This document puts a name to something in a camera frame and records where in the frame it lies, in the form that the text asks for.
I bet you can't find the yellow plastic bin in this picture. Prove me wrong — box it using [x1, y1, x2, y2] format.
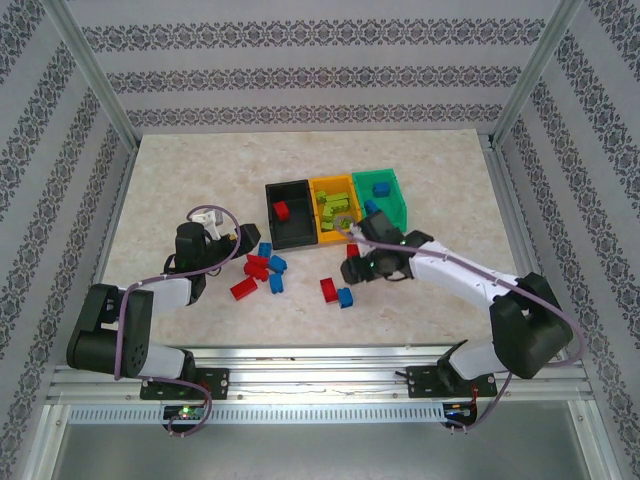
[308, 174, 362, 247]

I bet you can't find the green plastic bin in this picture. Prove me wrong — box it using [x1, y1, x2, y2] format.
[351, 168, 409, 234]

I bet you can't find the black plastic bin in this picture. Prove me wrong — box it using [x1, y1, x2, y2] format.
[264, 179, 321, 250]

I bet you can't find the long red lego brick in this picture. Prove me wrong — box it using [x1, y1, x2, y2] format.
[229, 275, 259, 302]

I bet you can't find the grey metal shelf panel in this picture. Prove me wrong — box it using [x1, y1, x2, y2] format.
[49, 423, 601, 480]

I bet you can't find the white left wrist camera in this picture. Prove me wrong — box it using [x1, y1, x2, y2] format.
[192, 207, 226, 241]

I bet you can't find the aluminium side rail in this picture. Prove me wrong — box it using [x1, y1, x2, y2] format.
[69, 144, 144, 359]
[484, 144, 570, 359]

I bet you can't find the aluminium mounting rail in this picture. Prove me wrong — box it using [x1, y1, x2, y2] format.
[47, 344, 594, 406]

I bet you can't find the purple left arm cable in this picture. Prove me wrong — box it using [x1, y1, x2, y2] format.
[113, 207, 241, 439]

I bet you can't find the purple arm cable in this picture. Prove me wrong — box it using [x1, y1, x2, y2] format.
[333, 214, 585, 435]
[113, 207, 241, 439]

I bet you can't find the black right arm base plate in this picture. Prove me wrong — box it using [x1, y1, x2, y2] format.
[407, 364, 499, 400]

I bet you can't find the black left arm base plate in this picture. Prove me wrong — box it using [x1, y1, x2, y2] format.
[139, 367, 231, 401]

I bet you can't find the slotted grey cable duct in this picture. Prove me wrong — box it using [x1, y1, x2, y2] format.
[67, 403, 449, 425]

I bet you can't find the aluminium frame post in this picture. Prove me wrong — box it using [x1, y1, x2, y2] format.
[42, 0, 140, 150]
[489, 0, 585, 147]

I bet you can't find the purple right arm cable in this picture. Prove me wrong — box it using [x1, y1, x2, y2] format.
[333, 214, 585, 435]

